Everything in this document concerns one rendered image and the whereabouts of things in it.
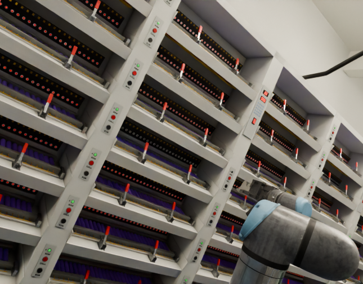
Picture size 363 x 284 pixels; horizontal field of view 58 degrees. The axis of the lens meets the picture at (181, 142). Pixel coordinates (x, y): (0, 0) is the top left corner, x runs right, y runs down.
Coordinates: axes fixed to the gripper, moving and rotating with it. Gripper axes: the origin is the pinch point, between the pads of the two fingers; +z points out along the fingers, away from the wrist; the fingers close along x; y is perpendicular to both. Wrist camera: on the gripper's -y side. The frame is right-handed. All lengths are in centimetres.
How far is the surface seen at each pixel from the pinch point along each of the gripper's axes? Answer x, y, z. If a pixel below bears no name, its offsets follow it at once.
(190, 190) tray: 18.8, -9.2, 10.2
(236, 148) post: 3.2, 19.4, 9.5
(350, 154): -135, 70, 29
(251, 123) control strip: 0.7, 34.9, 8.8
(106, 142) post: 67, -6, 9
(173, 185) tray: 29.0, -10.4, 10.5
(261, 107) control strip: -1.4, 44.7, 8.9
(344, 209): -136, 26, 18
